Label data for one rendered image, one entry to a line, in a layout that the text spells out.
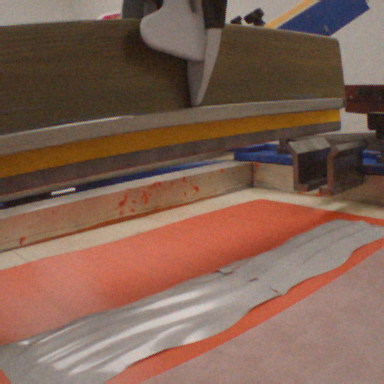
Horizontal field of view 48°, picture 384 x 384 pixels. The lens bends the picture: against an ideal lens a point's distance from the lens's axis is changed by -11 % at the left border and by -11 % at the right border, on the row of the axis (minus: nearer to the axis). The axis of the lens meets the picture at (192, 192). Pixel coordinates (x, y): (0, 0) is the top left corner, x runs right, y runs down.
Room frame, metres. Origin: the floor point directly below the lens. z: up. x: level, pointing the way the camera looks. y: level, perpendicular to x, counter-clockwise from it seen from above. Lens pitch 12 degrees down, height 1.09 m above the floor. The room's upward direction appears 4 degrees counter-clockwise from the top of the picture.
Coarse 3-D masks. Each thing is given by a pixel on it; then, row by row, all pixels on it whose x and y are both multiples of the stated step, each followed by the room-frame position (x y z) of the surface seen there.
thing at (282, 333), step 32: (64, 256) 0.39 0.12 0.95; (96, 256) 0.39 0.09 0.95; (128, 256) 0.38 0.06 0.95; (0, 288) 0.31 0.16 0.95; (32, 288) 0.31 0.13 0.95; (64, 288) 0.31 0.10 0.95; (96, 288) 0.31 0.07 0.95; (128, 288) 0.31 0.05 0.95; (160, 288) 0.31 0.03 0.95; (0, 320) 0.26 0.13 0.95; (32, 320) 0.26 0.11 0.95; (64, 320) 0.26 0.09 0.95; (256, 320) 0.25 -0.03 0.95; (288, 320) 0.24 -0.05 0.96; (320, 320) 0.24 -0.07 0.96; (352, 320) 0.23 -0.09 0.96; (160, 352) 0.22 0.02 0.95; (192, 352) 0.22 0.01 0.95; (224, 352) 0.21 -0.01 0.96; (256, 352) 0.21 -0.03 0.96; (288, 352) 0.20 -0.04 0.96; (320, 352) 0.20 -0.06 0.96; (352, 352) 0.19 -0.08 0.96
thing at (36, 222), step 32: (96, 192) 0.50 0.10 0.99; (128, 192) 0.51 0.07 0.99; (160, 192) 0.54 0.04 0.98; (192, 192) 0.57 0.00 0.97; (224, 192) 0.60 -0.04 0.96; (352, 192) 0.51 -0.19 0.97; (0, 224) 0.41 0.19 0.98; (32, 224) 0.43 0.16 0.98; (64, 224) 0.46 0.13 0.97; (96, 224) 0.48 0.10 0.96
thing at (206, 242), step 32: (192, 224) 0.47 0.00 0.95; (224, 224) 0.47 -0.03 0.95; (256, 224) 0.46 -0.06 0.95; (288, 224) 0.44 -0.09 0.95; (320, 224) 0.43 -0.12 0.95; (160, 256) 0.38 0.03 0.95; (192, 256) 0.37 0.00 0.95; (224, 256) 0.37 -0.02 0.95; (352, 256) 0.33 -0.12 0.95; (320, 288) 0.28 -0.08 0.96; (352, 288) 0.27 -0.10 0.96
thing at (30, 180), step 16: (288, 128) 0.41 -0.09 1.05; (304, 128) 0.42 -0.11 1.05; (320, 128) 0.44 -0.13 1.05; (336, 128) 0.46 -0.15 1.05; (176, 144) 0.33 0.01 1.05; (192, 144) 0.34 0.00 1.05; (208, 144) 0.34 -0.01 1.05; (224, 144) 0.36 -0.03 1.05; (240, 144) 0.37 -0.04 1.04; (256, 144) 0.38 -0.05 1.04; (96, 160) 0.29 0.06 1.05; (112, 160) 0.29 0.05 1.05; (128, 160) 0.30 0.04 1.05; (144, 160) 0.31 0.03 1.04; (160, 160) 0.32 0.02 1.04; (16, 176) 0.25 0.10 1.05; (32, 176) 0.26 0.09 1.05; (48, 176) 0.26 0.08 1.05; (64, 176) 0.27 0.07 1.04; (80, 176) 0.28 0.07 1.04; (0, 192) 0.24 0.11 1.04; (16, 192) 0.25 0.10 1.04
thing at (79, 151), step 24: (240, 120) 0.37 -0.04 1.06; (264, 120) 0.39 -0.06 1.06; (288, 120) 0.41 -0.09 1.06; (312, 120) 0.43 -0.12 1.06; (336, 120) 0.46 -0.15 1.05; (72, 144) 0.28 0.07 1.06; (96, 144) 0.29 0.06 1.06; (120, 144) 0.30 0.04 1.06; (144, 144) 0.31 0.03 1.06; (168, 144) 0.32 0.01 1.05; (0, 168) 0.24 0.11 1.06; (24, 168) 0.25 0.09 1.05
